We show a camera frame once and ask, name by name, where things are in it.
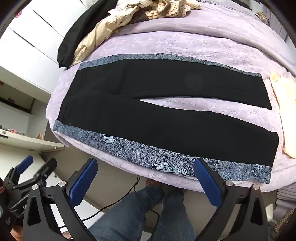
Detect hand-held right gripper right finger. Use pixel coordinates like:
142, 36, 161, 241
194, 158, 270, 241

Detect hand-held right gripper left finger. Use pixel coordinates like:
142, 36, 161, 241
22, 158, 99, 241

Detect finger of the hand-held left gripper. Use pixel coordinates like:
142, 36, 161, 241
7, 155, 34, 184
32, 158, 58, 186

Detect black pants with floral stripe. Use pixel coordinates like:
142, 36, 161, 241
53, 54, 279, 184

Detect white shelf unit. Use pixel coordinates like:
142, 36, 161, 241
0, 66, 65, 153

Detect person's right leg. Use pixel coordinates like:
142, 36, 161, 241
159, 187, 197, 241

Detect person's leg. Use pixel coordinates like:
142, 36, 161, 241
89, 185, 163, 241
159, 187, 197, 241

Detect red patterned slipper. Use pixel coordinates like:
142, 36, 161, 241
146, 178, 163, 187

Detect person's left leg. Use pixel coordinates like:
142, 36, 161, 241
89, 185, 163, 241

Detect brown patterned bag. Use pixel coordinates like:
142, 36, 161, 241
274, 208, 296, 235

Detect pale orange cloth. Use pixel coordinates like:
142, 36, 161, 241
269, 71, 296, 159

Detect white wardrobe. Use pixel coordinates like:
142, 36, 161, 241
0, 0, 93, 93

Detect black garment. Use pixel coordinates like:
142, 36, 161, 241
58, 0, 121, 68

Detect purple embossed blanket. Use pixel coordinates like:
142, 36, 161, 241
46, 0, 296, 193

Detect beige puffer jacket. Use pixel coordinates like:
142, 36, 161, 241
73, 0, 144, 66

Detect beige striped garment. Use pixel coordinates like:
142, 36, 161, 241
139, 0, 201, 19

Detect black cable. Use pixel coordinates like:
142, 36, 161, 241
58, 176, 161, 232

